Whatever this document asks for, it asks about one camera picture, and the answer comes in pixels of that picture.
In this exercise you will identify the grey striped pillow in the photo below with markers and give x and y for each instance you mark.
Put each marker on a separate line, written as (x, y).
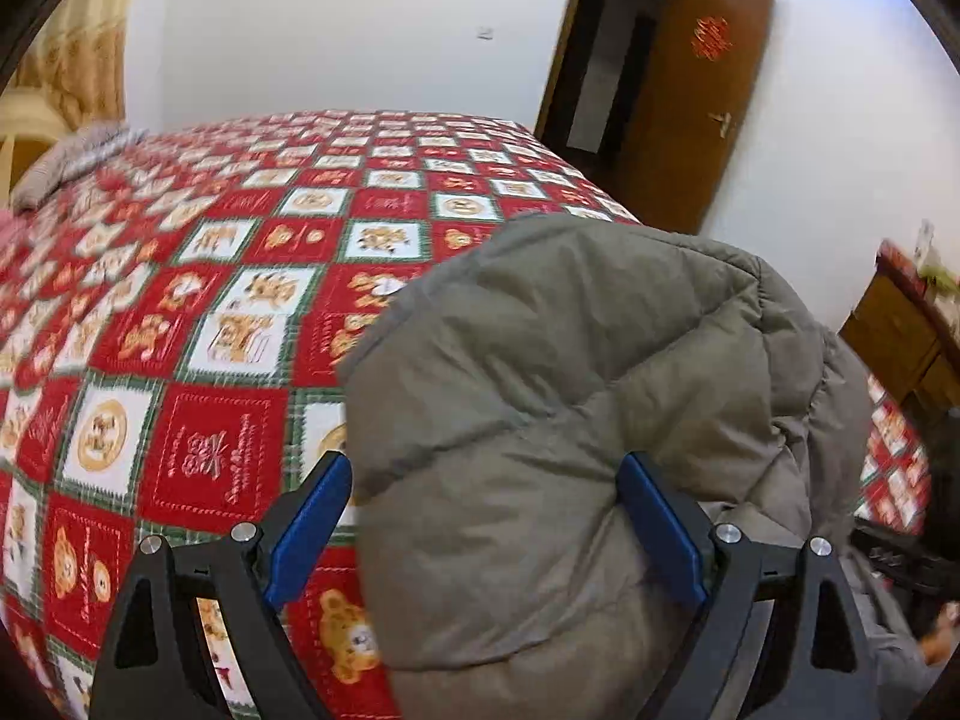
(72, 157)

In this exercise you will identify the red patterned bed quilt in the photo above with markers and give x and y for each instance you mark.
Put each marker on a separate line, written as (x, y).
(172, 325)

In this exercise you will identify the pink folded blanket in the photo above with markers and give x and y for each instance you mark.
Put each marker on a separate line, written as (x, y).
(8, 227)

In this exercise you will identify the clutter on dresser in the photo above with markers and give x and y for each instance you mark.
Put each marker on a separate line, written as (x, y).
(926, 273)

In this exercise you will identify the grey puffer jacket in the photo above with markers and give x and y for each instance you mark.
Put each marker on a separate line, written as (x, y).
(488, 410)

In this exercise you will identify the brown wooden door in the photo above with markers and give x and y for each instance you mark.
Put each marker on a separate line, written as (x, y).
(645, 96)

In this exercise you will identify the beige curtain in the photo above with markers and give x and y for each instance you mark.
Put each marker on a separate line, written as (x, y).
(77, 61)

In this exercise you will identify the wooden dresser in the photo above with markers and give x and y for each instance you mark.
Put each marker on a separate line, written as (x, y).
(905, 344)

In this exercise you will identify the cream round headboard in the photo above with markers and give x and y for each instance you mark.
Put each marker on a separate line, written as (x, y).
(30, 126)

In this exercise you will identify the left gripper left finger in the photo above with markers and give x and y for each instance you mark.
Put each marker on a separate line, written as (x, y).
(154, 661)

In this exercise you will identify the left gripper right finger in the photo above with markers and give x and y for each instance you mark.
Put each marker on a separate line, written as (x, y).
(774, 631)

